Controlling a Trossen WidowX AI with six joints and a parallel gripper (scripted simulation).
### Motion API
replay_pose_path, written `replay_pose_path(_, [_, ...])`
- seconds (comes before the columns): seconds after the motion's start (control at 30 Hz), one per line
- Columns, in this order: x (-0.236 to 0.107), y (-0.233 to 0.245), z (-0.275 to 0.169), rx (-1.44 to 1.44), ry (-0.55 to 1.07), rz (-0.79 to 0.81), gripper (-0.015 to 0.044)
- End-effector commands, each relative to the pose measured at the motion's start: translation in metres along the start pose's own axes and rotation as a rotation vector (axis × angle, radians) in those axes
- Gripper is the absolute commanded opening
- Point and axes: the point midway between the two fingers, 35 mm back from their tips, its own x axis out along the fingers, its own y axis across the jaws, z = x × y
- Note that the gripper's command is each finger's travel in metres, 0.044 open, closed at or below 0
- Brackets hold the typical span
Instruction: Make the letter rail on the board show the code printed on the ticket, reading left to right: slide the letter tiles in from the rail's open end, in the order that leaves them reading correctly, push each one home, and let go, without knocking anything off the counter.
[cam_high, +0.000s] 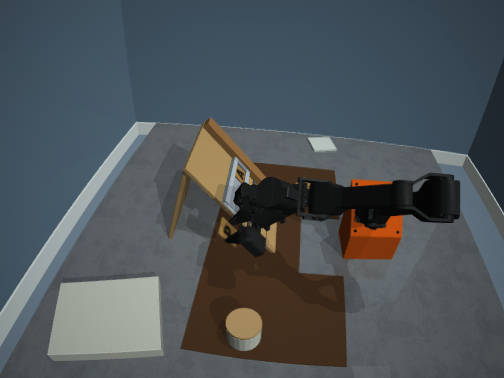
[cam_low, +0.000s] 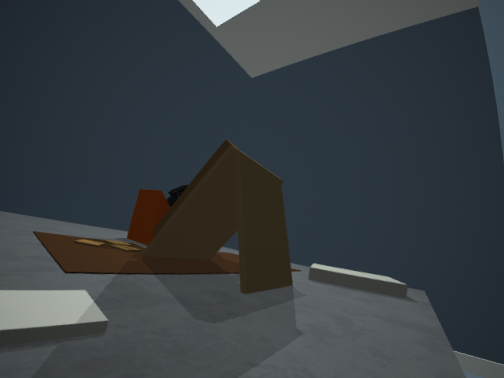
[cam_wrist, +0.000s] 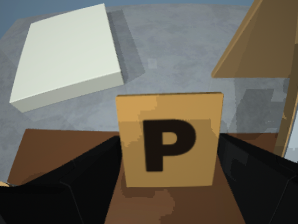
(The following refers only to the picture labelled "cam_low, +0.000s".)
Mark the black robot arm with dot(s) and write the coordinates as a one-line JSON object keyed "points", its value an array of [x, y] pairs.
{"points": [[173, 194]]}

